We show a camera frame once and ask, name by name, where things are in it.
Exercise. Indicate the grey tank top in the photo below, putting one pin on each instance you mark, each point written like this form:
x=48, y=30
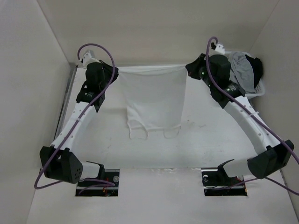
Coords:
x=241, y=71

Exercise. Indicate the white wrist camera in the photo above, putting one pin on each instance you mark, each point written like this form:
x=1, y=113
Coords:
x=217, y=49
x=88, y=58

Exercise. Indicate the black tank top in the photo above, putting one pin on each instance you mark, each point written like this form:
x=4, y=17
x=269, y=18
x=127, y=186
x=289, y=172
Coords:
x=257, y=68

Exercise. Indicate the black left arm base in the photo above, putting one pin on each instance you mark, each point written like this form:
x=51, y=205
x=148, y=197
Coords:
x=106, y=185

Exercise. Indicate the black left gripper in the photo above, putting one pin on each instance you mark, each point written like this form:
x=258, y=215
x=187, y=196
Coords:
x=110, y=69

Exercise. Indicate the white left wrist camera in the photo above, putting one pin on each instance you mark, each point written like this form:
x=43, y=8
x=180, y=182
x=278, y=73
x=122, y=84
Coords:
x=88, y=58

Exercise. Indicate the white tank top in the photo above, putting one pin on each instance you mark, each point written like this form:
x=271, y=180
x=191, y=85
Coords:
x=154, y=98

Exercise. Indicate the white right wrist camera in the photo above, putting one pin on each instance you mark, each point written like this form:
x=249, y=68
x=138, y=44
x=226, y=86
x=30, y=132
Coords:
x=217, y=49

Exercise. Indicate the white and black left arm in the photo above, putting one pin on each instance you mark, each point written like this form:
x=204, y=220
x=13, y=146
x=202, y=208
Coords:
x=59, y=161

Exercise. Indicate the white plastic laundry basket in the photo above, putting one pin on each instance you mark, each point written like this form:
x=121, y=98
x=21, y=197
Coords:
x=259, y=90

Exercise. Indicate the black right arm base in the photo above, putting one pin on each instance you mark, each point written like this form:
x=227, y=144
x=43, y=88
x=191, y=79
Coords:
x=216, y=182

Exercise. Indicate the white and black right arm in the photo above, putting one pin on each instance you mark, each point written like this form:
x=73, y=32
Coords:
x=271, y=153

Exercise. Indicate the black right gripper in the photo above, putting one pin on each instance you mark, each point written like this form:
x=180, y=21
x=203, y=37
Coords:
x=193, y=67

